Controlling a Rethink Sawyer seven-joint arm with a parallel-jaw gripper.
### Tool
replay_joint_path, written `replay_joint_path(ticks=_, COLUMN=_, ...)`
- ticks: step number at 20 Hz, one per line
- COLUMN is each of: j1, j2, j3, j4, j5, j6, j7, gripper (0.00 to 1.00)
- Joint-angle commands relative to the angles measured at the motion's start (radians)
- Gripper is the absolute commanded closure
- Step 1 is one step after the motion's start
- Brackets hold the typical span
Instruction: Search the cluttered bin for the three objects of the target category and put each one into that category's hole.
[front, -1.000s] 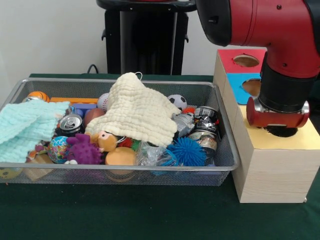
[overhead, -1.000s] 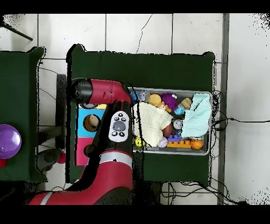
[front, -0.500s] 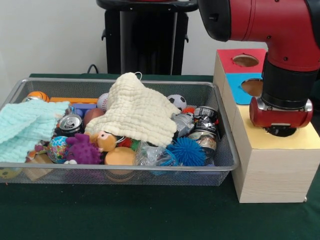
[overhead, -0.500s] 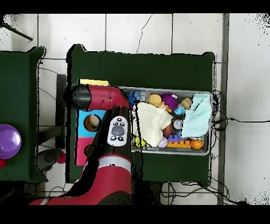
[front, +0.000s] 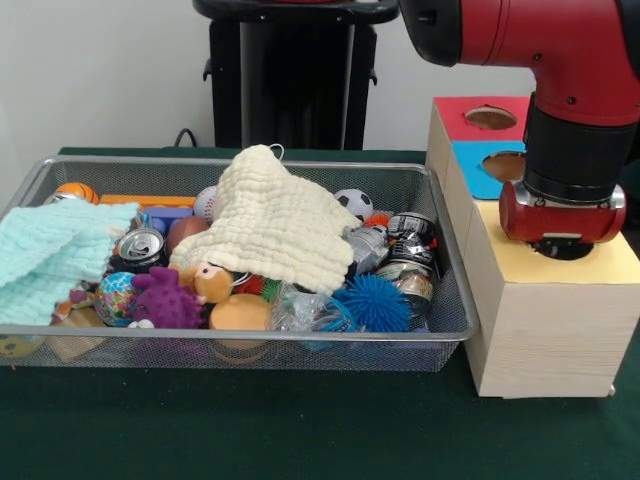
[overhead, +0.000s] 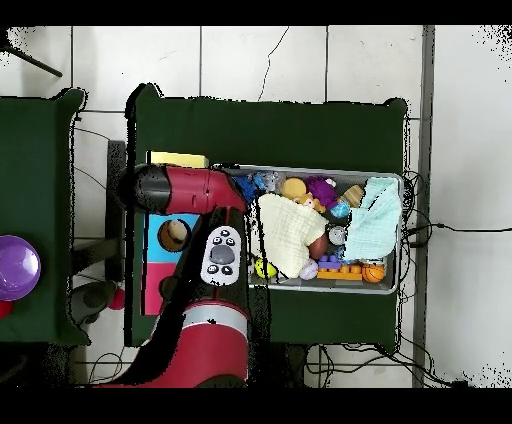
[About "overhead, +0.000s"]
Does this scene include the orange building block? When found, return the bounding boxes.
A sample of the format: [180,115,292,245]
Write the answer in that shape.
[316,263,363,281]

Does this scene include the shallow clear mesh bin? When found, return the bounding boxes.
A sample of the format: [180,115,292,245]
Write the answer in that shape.
[221,163,403,295]

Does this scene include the globe print ball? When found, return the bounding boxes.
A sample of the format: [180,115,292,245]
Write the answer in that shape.
[329,199,352,220]

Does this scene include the small brown football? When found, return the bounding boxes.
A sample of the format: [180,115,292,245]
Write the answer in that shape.
[308,233,330,260]

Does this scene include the small orange basketball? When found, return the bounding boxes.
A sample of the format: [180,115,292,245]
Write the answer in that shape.
[361,263,386,284]

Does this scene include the yellow ball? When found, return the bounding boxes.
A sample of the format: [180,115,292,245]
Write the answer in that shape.
[254,258,278,280]

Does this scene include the blue spiky ball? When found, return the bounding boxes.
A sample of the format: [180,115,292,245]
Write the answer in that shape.
[233,175,258,203]

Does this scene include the mint waffle cloth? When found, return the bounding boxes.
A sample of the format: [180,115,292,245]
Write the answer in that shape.
[342,176,402,261]

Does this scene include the purple plastic bowl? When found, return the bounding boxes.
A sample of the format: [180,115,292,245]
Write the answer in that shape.
[0,234,42,302]

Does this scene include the cream waffle cloth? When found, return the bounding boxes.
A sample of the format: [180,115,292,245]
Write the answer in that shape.
[257,192,329,279]

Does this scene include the black floor cable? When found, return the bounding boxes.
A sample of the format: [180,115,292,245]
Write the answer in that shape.
[403,222,512,234]

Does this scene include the purple plush toy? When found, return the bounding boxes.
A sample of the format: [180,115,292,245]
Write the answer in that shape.
[305,175,339,209]

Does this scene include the wooden box with three holes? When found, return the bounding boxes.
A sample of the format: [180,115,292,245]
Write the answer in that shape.
[141,150,210,316]

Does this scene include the tan plush monkey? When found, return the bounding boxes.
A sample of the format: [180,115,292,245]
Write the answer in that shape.
[278,177,326,214]

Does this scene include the dark green side tablecloth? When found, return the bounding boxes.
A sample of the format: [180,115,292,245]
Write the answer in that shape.
[0,88,90,347]

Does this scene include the thin black rod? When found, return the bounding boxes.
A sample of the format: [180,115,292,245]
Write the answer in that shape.
[0,39,63,78]

